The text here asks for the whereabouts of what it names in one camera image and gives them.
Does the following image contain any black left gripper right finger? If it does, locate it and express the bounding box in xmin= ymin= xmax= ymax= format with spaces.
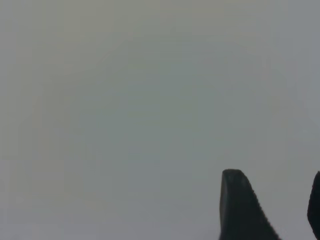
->
xmin=307 ymin=170 xmax=320 ymax=240

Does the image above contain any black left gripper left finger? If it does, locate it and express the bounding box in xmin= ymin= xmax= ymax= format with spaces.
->
xmin=218 ymin=168 xmax=282 ymax=240

